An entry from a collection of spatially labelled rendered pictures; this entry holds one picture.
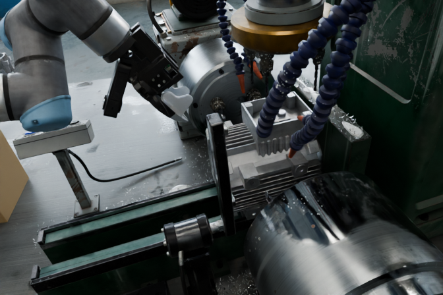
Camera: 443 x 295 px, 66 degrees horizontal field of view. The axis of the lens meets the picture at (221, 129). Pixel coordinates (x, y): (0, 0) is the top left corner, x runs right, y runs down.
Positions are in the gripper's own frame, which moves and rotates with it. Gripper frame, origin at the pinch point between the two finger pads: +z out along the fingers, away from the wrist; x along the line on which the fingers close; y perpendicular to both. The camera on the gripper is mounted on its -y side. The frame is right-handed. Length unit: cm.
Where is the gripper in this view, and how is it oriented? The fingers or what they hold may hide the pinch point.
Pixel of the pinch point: (180, 119)
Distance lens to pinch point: 71.4
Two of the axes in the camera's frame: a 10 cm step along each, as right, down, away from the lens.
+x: -2.8, -5.5, 7.9
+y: 7.8, -6.1, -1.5
